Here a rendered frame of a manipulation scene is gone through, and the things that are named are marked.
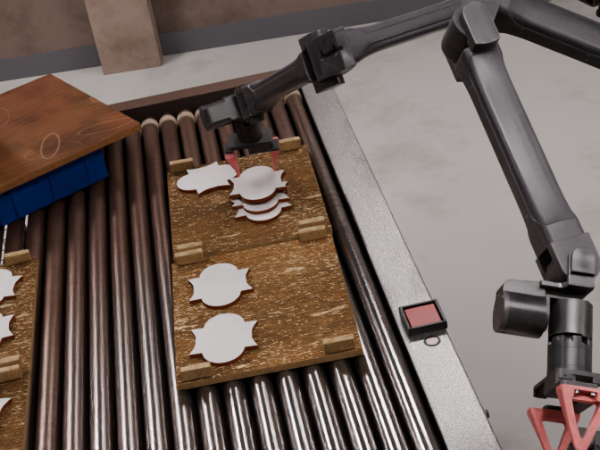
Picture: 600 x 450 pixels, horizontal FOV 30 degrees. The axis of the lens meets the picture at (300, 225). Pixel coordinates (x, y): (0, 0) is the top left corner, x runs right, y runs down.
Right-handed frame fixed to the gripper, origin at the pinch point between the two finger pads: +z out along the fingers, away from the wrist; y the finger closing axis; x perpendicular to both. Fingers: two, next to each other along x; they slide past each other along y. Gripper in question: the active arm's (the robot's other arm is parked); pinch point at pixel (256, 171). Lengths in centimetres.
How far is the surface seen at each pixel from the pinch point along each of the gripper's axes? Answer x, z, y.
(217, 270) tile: -34.1, 2.6, -10.0
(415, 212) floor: 125, 100, 49
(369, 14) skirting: 314, 98, 55
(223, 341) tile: -58, 2, -9
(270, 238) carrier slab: -23.5, 3.7, 1.7
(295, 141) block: 15.4, 2.1, 9.8
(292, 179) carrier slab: 1.0, 4.1, 7.9
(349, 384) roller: -73, 4, 13
